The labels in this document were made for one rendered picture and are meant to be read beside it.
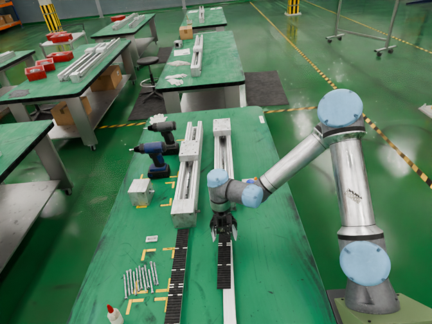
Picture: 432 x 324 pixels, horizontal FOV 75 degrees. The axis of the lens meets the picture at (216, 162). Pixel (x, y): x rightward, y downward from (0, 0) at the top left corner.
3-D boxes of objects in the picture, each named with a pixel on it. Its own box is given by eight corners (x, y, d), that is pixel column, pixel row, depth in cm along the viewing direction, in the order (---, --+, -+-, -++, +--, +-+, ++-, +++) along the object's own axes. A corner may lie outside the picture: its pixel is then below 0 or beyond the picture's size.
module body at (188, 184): (197, 213, 137) (194, 199, 132) (176, 214, 137) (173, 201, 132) (203, 131, 202) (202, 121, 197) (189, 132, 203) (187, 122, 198)
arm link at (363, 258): (389, 276, 81) (359, 96, 90) (396, 292, 68) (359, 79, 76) (344, 275, 86) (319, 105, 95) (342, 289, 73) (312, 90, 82)
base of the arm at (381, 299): (377, 294, 96) (372, 264, 98) (413, 310, 81) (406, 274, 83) (335, 300, 94) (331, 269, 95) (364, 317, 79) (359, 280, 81)
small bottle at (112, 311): (111, 322, 98) (99, 304, 91) (121, 314, 99) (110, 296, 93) (115, 330, 95) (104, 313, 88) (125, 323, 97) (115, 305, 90)
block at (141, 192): (153, 205, 144) (150, 191, 138) (132, 206, 145) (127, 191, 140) (158, 192, 152) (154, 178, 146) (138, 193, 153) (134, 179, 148)
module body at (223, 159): (236, 209, 136) (235, 197, 131) (215, 211, 136) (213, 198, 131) (229, 129, 201) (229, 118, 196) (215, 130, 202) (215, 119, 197)
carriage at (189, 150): (199, 164, 160) (198, 154, 156) (180, 165, 160) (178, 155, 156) (200, 148, 173) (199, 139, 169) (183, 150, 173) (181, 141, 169)
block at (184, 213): (201, 226, 129) (198, 211, 124) (174, 228, 130) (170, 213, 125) (202, 212, 137) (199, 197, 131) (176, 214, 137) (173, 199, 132)
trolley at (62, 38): (88, 90, 535) (67, 33, 477) (59, 94, 533) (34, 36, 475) (101, 73, 619) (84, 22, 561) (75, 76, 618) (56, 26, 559)
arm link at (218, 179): (223, 183, 92) (201, 177, 96) (225, 207, 99) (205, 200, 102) (234, 170, 98) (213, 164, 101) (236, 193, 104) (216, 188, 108)
